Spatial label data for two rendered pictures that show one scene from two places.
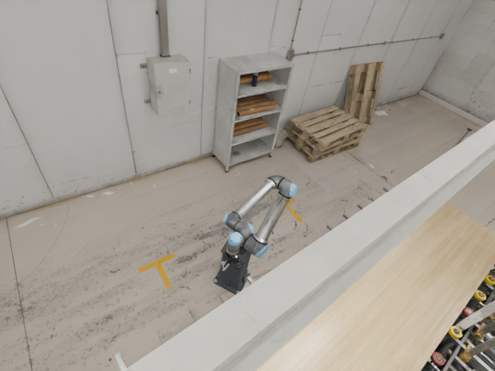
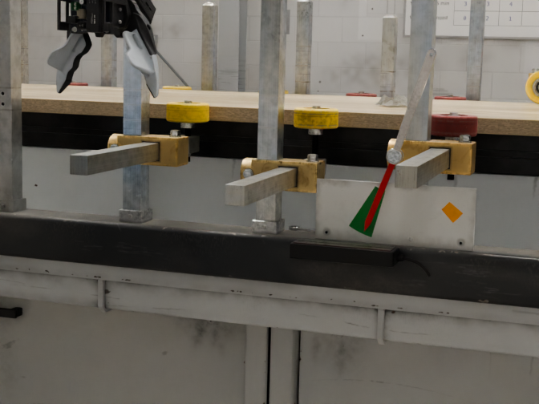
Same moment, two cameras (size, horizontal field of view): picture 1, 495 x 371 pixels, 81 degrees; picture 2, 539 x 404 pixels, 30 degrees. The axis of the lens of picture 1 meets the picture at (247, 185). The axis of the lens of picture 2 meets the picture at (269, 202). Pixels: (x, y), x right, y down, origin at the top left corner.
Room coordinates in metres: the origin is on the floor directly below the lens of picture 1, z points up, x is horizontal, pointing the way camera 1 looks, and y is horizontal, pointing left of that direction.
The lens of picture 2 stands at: (1.58, 1.33, 1.00)
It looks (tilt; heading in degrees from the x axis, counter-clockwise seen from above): 8 degrees down; 244
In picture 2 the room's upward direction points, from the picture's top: 1 degrees clockwise
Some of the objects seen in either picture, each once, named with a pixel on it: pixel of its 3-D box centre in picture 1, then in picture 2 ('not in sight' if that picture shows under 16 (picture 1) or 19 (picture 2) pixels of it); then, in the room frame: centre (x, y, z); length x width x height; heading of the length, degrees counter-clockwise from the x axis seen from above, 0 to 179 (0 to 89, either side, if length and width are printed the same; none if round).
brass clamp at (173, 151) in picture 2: not in sight; (147, 149); (0.99, -0.35, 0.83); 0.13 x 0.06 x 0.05; 135
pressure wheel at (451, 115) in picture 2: not in sight; (451, 146); (0.55, -0.07, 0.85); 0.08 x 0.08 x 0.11
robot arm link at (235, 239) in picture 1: (234, 241); not in sight; (1.19, 0.01, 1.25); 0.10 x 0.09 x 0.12; 149
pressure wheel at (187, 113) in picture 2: not in sight; (187, 131); (0.88, -0.44, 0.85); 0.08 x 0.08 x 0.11
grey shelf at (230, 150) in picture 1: (249, 115); not in sight; (3.75, 0.17, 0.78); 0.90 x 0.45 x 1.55; 132
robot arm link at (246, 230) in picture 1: (243, 230); not in sight; (1.29, -0.03, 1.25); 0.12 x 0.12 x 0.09; 59
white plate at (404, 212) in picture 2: not in sight; (393, 214); (0.69, -0.02, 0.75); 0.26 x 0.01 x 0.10; 135
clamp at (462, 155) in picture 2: not in sight; (431, 155); (0.63, -0.01, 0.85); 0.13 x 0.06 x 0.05; 135
